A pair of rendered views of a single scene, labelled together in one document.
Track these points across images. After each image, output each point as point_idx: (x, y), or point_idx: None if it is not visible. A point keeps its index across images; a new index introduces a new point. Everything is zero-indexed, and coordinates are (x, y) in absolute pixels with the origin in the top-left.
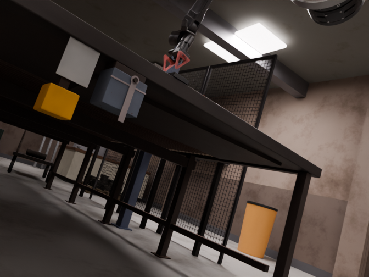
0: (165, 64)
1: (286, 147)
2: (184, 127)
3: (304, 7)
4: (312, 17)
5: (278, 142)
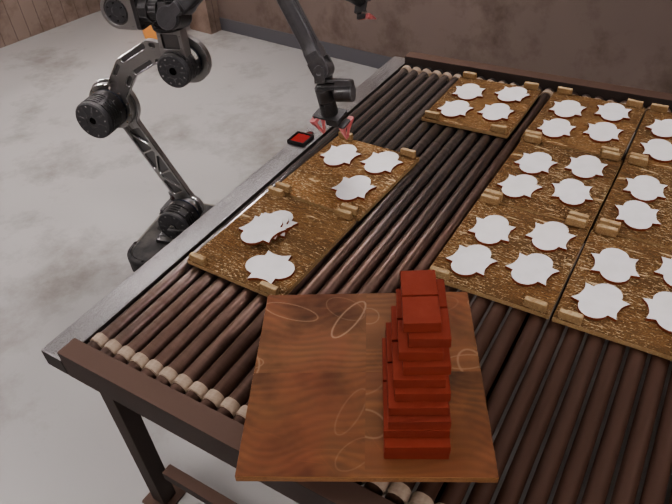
0: (347, 129)
1: (153, 256)
2: None
3: (199, 81)
4: (189, 82)
5: (171, 241)
